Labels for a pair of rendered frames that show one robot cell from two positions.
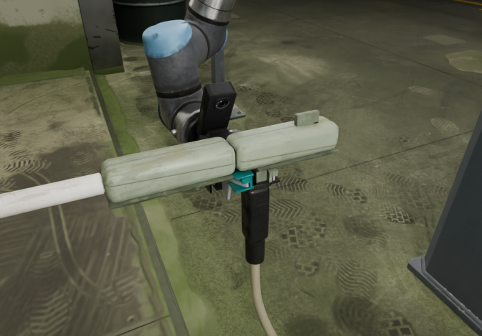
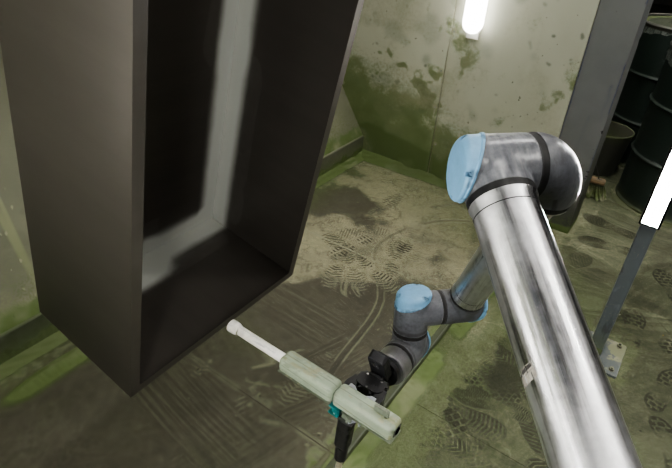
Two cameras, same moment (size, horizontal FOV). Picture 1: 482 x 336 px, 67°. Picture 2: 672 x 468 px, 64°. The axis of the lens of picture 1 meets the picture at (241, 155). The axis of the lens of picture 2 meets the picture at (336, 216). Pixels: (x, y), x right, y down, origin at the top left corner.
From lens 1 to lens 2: 0.99 m
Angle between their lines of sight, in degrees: 49
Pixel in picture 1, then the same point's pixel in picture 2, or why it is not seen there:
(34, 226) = (343, 331)
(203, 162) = (315, 385)
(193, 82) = (410, 335)
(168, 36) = (403, 302)
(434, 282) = not seen: outside the picture
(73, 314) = (302, 401)
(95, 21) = not seen: hidden behind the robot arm
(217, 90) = (373, 356)
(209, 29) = (454, 307)
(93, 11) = not seen: hidden behind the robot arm
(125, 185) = (284, 367)
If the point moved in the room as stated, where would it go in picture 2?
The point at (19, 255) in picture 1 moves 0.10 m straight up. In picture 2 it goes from (319, 342) to (320, 322)
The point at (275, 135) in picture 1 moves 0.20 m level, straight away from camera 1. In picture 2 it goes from (356, 403) to (435, 377)
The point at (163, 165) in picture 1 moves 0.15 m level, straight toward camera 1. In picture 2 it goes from (300, 372) to (246, 409)
